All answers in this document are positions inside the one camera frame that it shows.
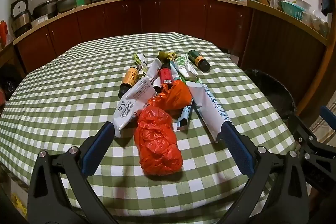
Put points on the large white printed wrapper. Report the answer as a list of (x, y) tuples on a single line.
[(134, 100)]

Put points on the green and white wrapper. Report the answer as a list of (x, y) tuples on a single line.
[(185, 67)]

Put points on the teal plastic basket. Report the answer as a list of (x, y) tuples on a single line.
[(291, 10)]

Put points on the black plastic bag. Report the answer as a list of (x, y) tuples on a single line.
[(9, 81)]

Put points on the clear plastic bags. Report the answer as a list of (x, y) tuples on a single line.
[(315, 22)]

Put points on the brown wooden counter section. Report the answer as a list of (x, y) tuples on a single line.
[(283, 50)]

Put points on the red label dark bottle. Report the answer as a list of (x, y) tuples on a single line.
[(165, 75)]

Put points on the striped beige cloth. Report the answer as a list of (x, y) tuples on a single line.
[(321, 125)]

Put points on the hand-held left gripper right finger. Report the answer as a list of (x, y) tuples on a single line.
[(239, 148)]

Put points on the white appliance base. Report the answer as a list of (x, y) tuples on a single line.
[(39, 21)]

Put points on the trash bin with black liner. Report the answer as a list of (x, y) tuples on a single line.
[(273, 92)]

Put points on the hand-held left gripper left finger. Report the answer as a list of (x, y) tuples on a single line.
[(98, 148)]

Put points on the pale blue-white wrapper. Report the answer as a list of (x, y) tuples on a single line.
[(173, 70)]

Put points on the kitchen counter with red-brown cabinets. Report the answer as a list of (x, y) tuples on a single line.
[(118, 19)]

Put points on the green checked tablecloth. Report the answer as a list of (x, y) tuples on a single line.
[(78, 82)]

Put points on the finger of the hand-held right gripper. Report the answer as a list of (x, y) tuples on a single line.
[(328, 116), (302, 129)]

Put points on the white wrapper with blue print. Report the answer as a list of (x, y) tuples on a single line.
[(207, 108)]

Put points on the light blue printed wrapper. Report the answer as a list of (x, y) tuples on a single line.
[(183, 117)]

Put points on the green label dark bottle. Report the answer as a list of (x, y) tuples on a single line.
[(197, 57)]

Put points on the orange label dark bottle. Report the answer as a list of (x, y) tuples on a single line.
[(130, 78)]

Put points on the olive yellow wrapper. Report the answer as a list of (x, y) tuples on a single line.
[(164, 56)]

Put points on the orange plastic bag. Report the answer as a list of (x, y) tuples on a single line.
[(176, 95)]

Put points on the brown side cabinet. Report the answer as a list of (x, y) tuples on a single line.
[(10, 56)]

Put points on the silver rice cooker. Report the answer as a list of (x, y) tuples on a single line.
[(21, 22)]

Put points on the white pot with ladle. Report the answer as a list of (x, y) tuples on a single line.
[(303, 3)]

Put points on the yellow-green and white wrapper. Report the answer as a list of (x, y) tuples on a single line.
[(141, 61)]

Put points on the large red plastic bag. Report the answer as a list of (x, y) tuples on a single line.
[(157, 142)]

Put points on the dark grey lidded pot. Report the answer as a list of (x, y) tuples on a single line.
[(48, 8)]

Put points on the dark grey bowl pot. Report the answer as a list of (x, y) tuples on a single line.
[(65, 5)]

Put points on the narrow white wrapper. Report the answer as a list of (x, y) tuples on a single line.
[(155, 67)]

